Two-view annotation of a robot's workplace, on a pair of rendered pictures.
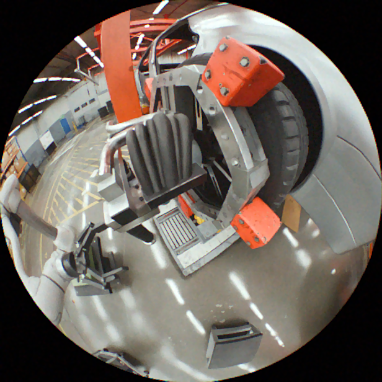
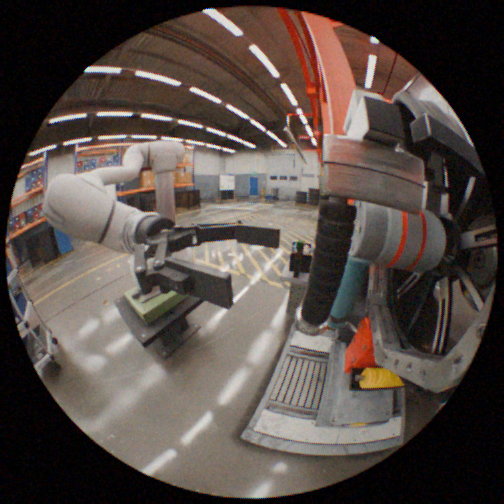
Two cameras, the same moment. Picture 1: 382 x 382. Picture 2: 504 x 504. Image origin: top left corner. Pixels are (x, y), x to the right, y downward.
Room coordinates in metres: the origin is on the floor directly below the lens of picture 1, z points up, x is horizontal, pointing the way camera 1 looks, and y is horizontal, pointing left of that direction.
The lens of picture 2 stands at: (-0.06, 0.08, 0.90)
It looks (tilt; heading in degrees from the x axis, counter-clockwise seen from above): 23 degrees down; 54
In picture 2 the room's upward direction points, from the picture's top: straight up
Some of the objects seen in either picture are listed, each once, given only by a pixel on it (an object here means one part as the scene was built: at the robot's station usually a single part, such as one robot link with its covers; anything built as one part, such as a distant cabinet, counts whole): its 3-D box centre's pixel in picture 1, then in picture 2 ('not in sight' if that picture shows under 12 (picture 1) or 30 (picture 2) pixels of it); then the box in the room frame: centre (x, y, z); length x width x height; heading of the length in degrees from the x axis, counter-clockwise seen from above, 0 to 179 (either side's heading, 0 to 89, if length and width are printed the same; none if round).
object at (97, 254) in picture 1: (94, 270); (161, 316); (-0.19, 0.96, 0.15); 0.50 x 0.50 x 0.30; 26
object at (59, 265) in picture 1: (67, 266); (146, 235); (-0.09, 0.40, 0.83); 0.09 x 0.06 x 0.09; 30
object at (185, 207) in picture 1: (194, 201); (374, 350); (0.36, -0.02, 0.48); 0.16 x 0.12 x 0.17; 120
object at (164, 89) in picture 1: (130, 110); not in sight; (0.36, 0.17, 1.03); 0.19 x 0.18 x 0.11; 120
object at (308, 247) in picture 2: (123, 170); (301, 255); (0.68, 0.59, 0.51); 0.20 x 0.14 x 0.13; 39
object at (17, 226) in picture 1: (15, 219); (140, 207); (-0.68, 7.61, 0.55); 1.40 x 0.80 x 1.09; 28
